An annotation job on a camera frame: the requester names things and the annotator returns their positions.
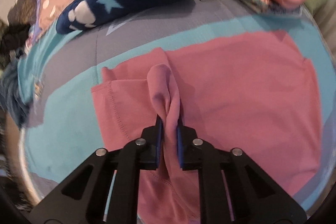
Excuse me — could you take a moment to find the black garment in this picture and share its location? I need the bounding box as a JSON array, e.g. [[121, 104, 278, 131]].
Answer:
[[0, 23, 31, 71]]

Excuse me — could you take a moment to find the pink shirt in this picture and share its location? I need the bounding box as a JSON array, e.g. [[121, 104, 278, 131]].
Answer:
[[91, 31, 322, 223]]

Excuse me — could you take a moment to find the blue denim garment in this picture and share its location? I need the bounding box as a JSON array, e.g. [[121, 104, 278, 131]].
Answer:
[[1, 59, 30, 128]]

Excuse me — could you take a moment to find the teal grey patterned bedspread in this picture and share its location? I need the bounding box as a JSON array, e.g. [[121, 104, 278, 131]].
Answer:
[[18, 0, 335, 210]]

